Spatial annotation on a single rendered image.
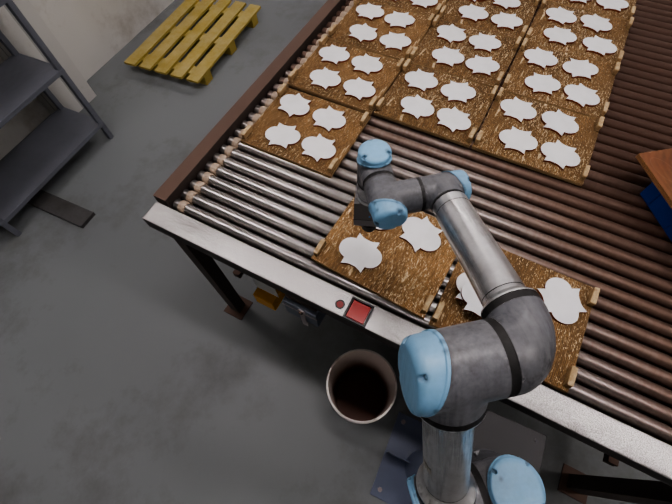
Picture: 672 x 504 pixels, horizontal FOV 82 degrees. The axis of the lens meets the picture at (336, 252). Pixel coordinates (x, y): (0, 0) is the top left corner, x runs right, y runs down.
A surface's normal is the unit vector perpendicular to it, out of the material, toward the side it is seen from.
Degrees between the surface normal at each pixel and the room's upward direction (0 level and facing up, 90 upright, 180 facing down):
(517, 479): 7
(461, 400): 55
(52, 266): 0
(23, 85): 0
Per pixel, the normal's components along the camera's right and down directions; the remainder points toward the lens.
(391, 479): -0.04, -0.47
